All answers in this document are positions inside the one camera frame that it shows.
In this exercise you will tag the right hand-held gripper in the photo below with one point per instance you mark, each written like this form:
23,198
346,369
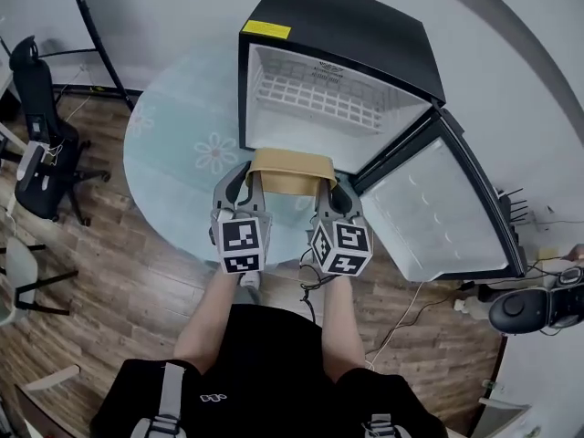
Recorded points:
349,240

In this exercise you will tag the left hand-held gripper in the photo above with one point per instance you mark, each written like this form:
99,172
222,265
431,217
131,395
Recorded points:
242,240

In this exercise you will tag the tan paper container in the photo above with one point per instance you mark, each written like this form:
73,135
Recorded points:
289,178

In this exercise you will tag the black mini fridge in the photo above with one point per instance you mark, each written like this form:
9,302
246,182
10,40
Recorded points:
347,30

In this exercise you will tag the person's right forearm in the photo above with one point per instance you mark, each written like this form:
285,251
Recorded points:
342,326

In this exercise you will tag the person's left forearm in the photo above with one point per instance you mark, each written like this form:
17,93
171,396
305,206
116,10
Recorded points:
207,322

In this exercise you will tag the round flower-print glass table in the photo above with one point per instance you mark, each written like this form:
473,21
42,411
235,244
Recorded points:
182,121

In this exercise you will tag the black router with antennas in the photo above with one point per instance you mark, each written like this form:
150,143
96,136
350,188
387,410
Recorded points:
513,205

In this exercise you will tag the person's black shirt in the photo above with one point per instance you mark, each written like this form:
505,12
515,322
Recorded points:
269,372

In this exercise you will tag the curved black stand pole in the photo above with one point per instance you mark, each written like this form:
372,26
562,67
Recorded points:
98,39

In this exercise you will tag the black office chair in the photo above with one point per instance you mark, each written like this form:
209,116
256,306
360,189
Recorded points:
41,107

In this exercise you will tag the black round device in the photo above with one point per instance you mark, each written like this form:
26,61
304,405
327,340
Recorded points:
524,310

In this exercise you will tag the white chair with black legs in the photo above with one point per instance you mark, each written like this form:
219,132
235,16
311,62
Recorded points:
20,267

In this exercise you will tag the light wooden board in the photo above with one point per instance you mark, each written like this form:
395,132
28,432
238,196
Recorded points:
52,378

